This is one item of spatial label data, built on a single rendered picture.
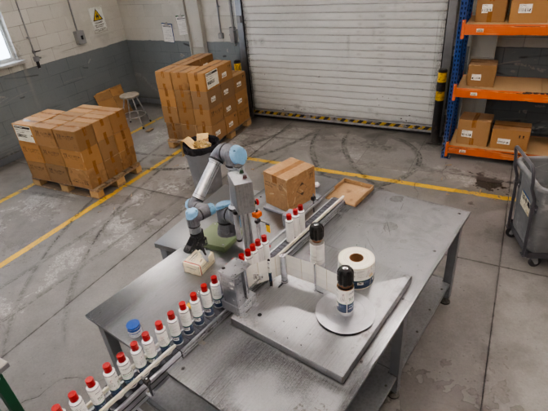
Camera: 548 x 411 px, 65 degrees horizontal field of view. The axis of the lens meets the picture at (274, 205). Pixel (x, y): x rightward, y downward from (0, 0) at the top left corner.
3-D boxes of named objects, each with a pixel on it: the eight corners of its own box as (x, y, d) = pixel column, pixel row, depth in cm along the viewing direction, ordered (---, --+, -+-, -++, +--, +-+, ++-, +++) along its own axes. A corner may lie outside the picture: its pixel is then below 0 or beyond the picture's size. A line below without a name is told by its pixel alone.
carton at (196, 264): (200, 276, 267) (198, 267, 263) (184, 271, 272) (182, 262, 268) (214, 261, 278) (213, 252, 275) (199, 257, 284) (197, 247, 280)
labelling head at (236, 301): (240, 316, 228) (234, 280, 214) (222, 307, 235) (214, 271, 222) (257, 301, 237) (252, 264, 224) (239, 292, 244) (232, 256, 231)
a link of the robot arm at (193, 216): (201, 209, 256) (189, 214, 251) (204, 224, 262) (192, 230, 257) (193, 205, 261) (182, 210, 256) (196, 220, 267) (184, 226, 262)
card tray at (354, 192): (355, 206, 321) (355, 202, 318) (324, 198, 335) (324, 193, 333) (373, 189, 340) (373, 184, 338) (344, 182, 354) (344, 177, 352)
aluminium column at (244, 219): (251, 262, 274) (238, 168, 239) (246, 260, 276) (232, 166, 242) (256, 259, 277) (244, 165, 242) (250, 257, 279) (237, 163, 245)
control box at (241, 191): (238, 215, 237) (234, 185, 228) (231, 201, 251) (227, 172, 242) (256, 211, 240) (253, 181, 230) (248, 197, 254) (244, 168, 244)
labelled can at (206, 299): (209, 319, 229) (203, 289, 218) (202, 315, 231) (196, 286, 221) (216, 312, 232) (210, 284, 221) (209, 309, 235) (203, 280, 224)
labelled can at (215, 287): (219, 310, 234) (214, 281, 223) (212, 307, 236) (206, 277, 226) (226, 304, 237) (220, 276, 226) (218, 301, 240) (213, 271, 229)
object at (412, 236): (307, 473, 165) (307, 470, 164) (86, 317, 247) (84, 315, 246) (470, 214, 304) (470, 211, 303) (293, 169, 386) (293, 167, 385)
